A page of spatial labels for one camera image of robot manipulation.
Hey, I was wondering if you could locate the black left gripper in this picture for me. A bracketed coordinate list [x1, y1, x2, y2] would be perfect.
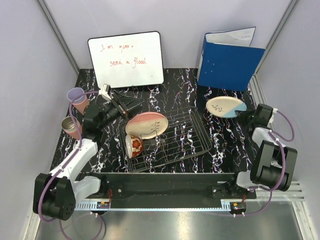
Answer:
[98, 90, 145, 130]

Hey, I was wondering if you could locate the blue and beige plate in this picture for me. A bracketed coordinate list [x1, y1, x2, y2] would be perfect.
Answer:
[205, 96, 247, 119]

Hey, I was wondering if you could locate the pink and beige plate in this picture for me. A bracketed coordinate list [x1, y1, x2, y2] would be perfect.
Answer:
[125, 112, 169, 140]

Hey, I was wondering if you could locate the pink cup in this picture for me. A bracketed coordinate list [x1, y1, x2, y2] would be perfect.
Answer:
[67, 123, 82, 140]
[72, 95, 89, 115]

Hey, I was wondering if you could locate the lilac cup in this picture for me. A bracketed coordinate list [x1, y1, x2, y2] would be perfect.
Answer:
[66, 87, 85, 103]

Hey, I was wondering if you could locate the grey wire dish rack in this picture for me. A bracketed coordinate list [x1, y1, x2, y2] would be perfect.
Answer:
[120, 106, 212, 173]

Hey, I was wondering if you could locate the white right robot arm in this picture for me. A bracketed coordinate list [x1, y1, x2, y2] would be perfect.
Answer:
[227, 104, 298, 199]

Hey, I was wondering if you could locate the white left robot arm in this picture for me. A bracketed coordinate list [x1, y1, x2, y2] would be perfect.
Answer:
[33, 90, 144, 223]

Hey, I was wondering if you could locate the whiteboard with red writing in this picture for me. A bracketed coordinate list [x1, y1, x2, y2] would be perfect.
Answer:
[87, 31, 164, 89]

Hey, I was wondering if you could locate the red floral bowl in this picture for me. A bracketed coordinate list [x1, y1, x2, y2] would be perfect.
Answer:
[125, 134, 144, 159]

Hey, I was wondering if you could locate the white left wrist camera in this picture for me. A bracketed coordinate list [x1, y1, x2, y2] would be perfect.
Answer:
[98, 84, 111, 102]

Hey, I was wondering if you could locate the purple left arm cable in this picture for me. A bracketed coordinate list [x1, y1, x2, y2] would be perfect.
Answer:
[37, 90, 106, 240]

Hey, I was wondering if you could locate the blue ring binder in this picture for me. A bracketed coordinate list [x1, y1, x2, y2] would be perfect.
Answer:
[197, 26, 265, 92]

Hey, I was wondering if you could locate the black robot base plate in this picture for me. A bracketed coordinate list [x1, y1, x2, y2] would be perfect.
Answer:
[77, 172, 257, 211]

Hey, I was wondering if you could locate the grey cable duct rail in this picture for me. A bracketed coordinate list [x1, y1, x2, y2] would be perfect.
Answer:
[74, 200, 110, 211]

